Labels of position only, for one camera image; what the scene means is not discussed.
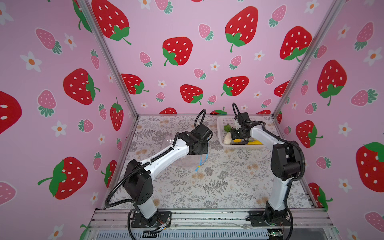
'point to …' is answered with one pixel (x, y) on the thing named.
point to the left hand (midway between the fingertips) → (204, 149)
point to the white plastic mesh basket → (222, 121)
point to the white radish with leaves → (227, 139)
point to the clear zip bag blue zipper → (203, 157)
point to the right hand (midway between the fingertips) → (236, 133)
